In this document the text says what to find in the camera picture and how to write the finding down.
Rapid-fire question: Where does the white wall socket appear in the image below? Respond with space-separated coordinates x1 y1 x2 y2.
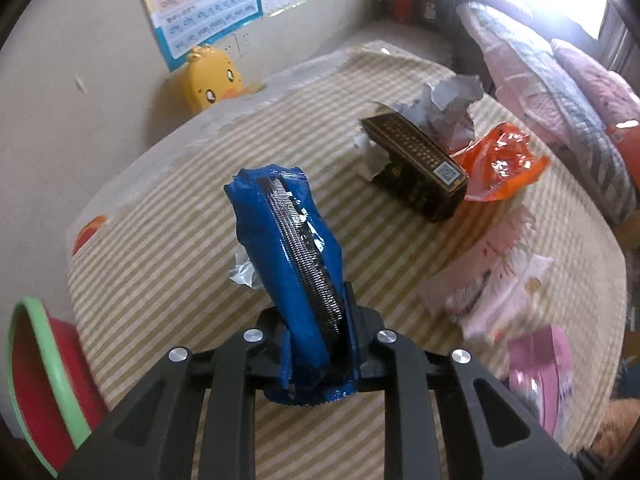
225 35 252 59

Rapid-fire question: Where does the blue-edged wall poster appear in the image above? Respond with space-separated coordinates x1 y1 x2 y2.
132 0 264 74

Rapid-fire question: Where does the crumpled grey paper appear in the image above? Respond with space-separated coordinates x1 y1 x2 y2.
389 74 486 155

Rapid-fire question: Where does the checked tablecloth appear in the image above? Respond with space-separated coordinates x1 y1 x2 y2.
65 47 629 463

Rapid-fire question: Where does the yellow duck toy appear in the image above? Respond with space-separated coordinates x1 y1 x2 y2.
181 45 267 117

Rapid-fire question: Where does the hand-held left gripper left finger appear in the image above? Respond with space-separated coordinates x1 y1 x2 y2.
57 309 292 480

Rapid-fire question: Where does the red and green bin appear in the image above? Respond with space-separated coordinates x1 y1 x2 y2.
6 297 109 479

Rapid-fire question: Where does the pink packet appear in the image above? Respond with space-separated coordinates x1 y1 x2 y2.
507 325 574 437

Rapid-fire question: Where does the checked bed quilt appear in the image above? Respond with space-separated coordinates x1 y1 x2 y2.
456 2 640 227

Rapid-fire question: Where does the torn pink white wrapper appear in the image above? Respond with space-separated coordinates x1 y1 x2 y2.
415 204 556 342

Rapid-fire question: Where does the orange plastic bag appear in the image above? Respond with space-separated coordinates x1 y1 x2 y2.
451 122 551 204

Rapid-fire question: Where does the dark patterned box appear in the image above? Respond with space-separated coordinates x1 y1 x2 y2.
359 112 471 224

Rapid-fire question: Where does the person's brown fuzzy clothing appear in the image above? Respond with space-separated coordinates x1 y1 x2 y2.
596 400 632 452

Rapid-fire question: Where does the orange box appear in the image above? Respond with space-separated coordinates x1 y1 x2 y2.
606 120 640 162

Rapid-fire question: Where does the crumpled white paper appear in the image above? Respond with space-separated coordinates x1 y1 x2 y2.
350 132 397 182

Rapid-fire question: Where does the blue snack packet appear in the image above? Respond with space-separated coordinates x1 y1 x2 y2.
223 164 359 407

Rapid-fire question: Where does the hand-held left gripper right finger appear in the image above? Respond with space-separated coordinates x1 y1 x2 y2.
342 281 586 480

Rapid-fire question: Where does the pink pillow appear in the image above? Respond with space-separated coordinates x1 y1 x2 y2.
550 39 640 132

